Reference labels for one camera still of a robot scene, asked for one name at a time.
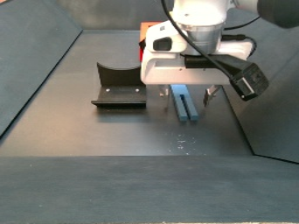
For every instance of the blue double-square block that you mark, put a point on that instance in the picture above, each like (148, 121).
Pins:
(182, 103)

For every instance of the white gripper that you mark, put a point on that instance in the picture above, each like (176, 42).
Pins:
(166, 65)

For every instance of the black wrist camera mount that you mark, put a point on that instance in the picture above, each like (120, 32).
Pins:
(245, 77)

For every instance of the black curved holder stand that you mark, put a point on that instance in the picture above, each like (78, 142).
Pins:
(121, 89)

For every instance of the red foam shape board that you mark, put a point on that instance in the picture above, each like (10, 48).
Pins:
(144, 27)

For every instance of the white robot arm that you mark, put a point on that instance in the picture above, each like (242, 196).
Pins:
(186, 53)

